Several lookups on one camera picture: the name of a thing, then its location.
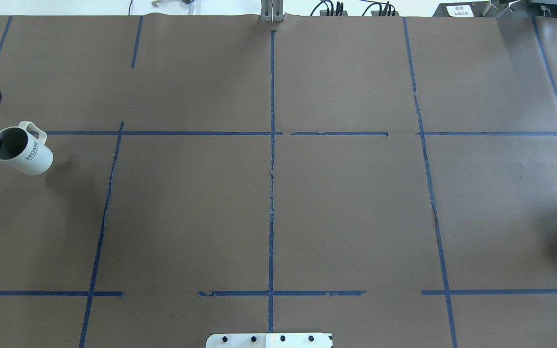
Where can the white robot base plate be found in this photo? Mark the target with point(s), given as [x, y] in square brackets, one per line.
[270, 340]

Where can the aluminium extrusion post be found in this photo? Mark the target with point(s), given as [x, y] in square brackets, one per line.
[272, 11]

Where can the grey labelled control box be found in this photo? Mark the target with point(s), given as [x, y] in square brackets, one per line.
[465, 9]

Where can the white ribbed HOME mug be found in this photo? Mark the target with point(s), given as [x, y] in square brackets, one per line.
[23, 147]

